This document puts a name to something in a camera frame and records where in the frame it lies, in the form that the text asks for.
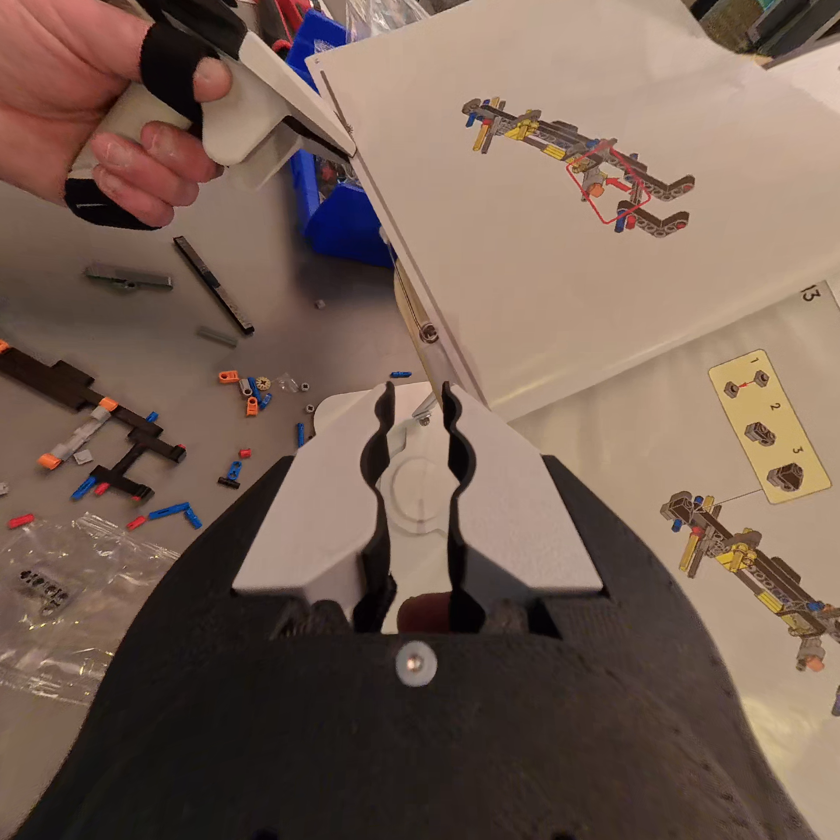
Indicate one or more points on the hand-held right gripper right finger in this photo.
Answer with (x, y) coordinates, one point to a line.
(525, 525)

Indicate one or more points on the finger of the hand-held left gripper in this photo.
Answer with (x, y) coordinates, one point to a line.
(282, 79)
(243, 131)

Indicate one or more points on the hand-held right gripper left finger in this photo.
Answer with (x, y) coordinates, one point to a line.
(308, 518)

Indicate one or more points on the lego instruction booklet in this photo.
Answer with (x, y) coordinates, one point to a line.
(558, 295)

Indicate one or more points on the black lego chassis assembly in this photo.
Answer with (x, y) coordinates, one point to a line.
(59, 384)

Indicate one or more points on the long black lego beam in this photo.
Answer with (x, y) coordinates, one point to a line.
(213, 285)

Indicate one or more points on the scattered loose lego pieces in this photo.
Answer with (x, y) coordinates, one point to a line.
(228, 376)

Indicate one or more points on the long grey lego beam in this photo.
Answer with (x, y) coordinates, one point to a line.
(151, 282)

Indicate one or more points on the person's left hand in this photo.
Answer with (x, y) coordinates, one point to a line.
(52, 79)

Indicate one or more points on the red hand tool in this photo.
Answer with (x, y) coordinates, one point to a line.
(292, 10)

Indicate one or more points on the blue plastic bin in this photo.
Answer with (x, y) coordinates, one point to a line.
(341, 223)

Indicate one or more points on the clear plastic bag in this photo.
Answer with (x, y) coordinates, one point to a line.
(79, 623)

